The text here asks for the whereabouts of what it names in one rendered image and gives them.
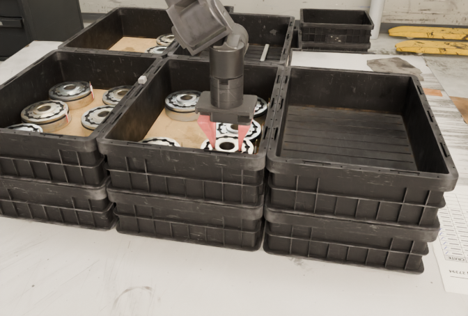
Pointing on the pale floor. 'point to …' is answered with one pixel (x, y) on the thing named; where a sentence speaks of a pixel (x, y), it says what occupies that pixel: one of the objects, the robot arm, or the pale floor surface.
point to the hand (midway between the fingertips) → (226, 144)
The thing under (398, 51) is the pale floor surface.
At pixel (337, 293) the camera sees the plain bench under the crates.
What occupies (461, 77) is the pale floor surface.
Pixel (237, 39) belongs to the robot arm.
